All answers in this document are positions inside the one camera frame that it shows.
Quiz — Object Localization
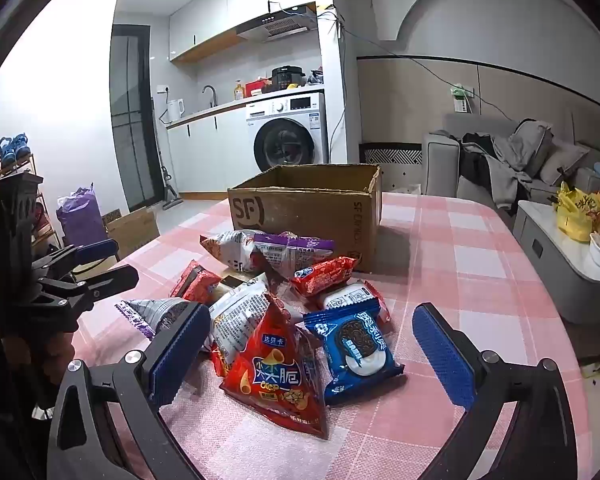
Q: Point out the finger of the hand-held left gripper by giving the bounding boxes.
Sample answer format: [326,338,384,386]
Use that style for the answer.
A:
[35,265,140,321]
[30,239,120,281]

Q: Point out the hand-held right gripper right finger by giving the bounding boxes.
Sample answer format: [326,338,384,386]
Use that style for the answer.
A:
[412,302,578,480]

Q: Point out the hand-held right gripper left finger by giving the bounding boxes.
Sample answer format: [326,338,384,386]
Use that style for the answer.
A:
[47,302,213,480]

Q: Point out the silver purple snack packet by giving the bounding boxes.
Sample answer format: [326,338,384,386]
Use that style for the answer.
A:
[115,297,201,338]

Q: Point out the small dark red snack packet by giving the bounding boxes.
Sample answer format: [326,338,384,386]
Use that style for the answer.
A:
[169,259,223,306]

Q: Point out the silver white snack packet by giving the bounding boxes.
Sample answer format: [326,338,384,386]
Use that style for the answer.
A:
[207,272,306,361]

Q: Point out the brown cake packet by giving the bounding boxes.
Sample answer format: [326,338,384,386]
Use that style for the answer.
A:
[215,275,253,301]

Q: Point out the blue cookie packet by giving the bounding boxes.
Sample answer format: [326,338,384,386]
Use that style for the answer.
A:
[302,307,406,407]

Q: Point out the red triangular chips packet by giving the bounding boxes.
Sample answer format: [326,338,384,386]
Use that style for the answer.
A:
[219,292,330,440]

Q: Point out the white red-edged snack packet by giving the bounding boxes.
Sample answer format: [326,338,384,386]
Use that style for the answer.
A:
[316,280,392,323]

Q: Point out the red white snack packet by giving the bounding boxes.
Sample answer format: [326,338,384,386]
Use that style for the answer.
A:
[200,230,261,273]

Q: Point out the red snack packet blue logo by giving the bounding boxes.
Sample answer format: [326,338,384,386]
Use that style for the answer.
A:
[289,256,361,298]

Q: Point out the purple white snack packet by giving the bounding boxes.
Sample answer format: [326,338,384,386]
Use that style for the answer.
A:
[252,231,336,281]

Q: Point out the brown cardboard box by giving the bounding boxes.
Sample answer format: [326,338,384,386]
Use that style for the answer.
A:
[227,162,383,273]

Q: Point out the shoe rack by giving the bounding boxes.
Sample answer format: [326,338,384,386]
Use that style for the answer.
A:
[0,152,63,311]

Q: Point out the purple bag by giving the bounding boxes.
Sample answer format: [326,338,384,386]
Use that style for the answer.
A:
[56,185,106,248]

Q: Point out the small floor cardboard box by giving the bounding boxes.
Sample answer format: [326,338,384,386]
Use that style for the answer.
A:
[101,206,161,261]

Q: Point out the stick vacuum cleaner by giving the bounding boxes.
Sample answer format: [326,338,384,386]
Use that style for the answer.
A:
[150,95,185,211]

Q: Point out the dark glass door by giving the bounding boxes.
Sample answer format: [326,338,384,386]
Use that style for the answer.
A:
[110,25,166,211]

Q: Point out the white lower cabinets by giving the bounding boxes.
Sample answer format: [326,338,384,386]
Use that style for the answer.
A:
[166,110,253,198]

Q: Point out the white cabinets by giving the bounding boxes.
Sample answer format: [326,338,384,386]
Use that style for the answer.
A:
[166,110,253,198]
[169,0,331,63]

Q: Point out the grey coffee table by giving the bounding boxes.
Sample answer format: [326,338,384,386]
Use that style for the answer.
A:
[512,200,600,326]

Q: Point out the yellow plastic bag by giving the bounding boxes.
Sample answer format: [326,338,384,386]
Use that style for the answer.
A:
[555,182,600,241]

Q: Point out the grey sofa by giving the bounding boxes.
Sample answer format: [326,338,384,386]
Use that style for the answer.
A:
[422,112,600,211]

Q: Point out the grey jacket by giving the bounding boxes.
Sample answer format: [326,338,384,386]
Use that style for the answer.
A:
[485,120,553,211]

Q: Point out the dark clothing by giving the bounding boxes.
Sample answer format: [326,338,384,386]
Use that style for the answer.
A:
[460,132,506,186]

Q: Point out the white washing machine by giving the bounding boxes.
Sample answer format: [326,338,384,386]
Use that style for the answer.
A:
[245,91,329,173]

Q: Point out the grey pillow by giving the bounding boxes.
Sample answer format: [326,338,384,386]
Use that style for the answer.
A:
[540,137,591,186]

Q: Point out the black cooker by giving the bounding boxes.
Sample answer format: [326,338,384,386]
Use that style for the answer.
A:
[271,66,307,92]

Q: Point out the white upper cabinets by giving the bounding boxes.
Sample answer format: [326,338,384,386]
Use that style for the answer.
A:
[169,0,331,63]

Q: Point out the silver range hood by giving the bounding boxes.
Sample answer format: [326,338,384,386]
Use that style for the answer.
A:
[236,2,318,43]

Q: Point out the white wall power strip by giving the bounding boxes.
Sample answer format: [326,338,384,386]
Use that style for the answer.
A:
[450,82,476,113]

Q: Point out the long thin cable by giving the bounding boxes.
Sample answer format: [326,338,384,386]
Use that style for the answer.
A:
[316,4,518,161]

